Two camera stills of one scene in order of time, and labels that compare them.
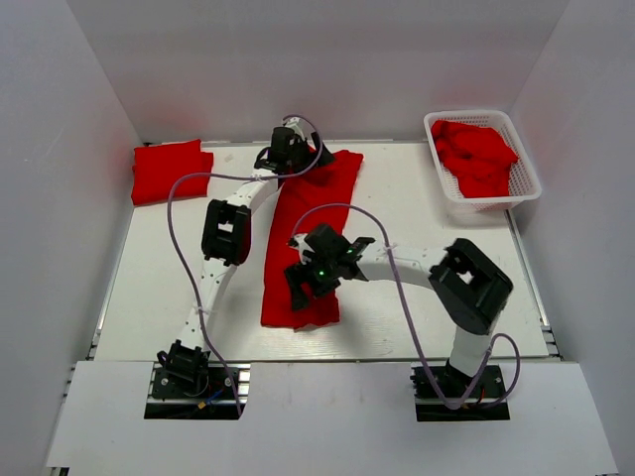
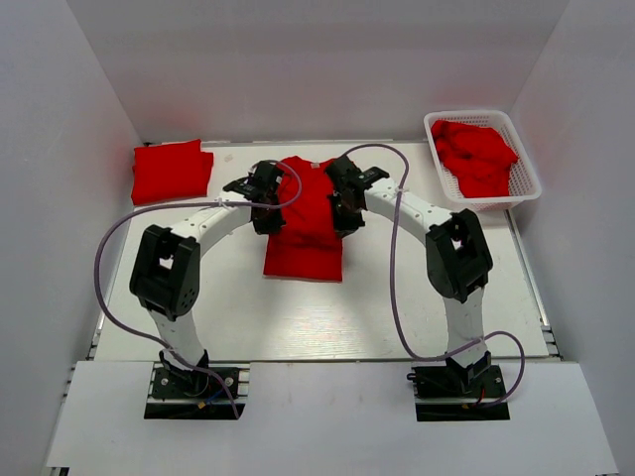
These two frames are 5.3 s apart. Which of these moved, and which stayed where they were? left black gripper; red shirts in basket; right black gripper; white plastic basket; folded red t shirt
Moved: left black gripper; right black gripper
Stayed: white plastic basket; folded red t shirt; red shirts in basket
